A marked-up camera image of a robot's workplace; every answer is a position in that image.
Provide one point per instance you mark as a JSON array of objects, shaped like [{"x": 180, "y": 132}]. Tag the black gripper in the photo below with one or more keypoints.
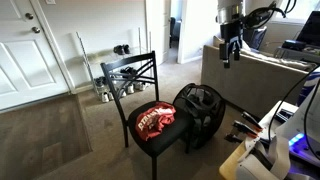
[{"x": 231, "y": 31}]

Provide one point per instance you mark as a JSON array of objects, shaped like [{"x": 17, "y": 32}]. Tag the red shirt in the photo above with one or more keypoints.
[{"x": 155, "y": 120}]

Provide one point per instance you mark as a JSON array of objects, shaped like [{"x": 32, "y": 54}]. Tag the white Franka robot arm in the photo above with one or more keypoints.
[{"x": 230, "y": 13}]

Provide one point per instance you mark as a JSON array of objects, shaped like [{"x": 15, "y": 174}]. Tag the black mesh laundry basket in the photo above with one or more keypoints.
[{"x": 206, "y": 110}]

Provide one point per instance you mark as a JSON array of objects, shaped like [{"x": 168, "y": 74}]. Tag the black metal chair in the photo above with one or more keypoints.
[{"x": 163, "y": 141}]

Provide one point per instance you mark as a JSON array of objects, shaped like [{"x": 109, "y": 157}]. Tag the dark blue cushion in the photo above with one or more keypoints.
[{"x": 256, "y": 37}]

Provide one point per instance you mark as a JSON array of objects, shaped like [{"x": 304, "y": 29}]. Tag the beige sofa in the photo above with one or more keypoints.
[{"x": 250, "y": 80}]

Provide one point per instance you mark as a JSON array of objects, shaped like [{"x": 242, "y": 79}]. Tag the black box device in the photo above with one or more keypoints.
[{"x": 293, "y": 45}]

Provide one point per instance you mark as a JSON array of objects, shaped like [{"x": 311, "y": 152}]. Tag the orange black spring clamp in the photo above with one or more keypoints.
[
  {"x": 245, "y": 128},
  {"x": 251, "y": 119}
]

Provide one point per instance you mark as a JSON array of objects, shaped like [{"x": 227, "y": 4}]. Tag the white interior door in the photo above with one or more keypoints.
[{"x": 158, "y": 30}]

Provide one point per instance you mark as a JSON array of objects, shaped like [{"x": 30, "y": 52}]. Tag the black laptop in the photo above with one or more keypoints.
[{"x": 310, "y": 31}]

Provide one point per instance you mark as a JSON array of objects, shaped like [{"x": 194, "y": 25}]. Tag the blue white striped object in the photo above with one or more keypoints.
[{"x": 310, "y": 88}]

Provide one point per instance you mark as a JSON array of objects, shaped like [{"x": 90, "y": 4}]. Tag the white sneaker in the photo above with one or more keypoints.
[
  {"x": 140, "y": 86},
  {"x": 105, "y": 97},
  {"x": 111, "y": 95},
  {"x": 122, "y": 93},
  {"x": 130, "y": 89}
]

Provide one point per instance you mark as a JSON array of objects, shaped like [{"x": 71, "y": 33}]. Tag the black sneaker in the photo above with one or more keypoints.
[
  {"x": 126, "y": 70},
  {"x": 133, "y": 71}
]

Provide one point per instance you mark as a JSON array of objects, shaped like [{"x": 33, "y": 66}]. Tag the black shoe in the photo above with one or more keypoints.
[
  {"x": 119, "y": 49},
  {"x": 126, "y": 48}
]

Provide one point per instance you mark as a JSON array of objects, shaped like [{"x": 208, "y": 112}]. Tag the grey sneaker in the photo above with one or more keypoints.
[{"x": 100, "y": 81}]

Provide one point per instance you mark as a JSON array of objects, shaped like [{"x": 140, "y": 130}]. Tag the metal door knob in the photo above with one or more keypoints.
[{"x": 36, "y": 30}]

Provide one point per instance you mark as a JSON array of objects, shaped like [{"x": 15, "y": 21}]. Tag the white panelled entry door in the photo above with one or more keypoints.
[{"x": 26, "y": 66}]

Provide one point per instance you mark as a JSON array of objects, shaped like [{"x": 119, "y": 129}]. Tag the metal deadbolt lock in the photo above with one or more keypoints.
[{"x": 29, "y": 15}]

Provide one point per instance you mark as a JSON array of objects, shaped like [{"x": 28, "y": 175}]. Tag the white light switch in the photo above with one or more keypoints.
[{"x": 50, "y": 1}]

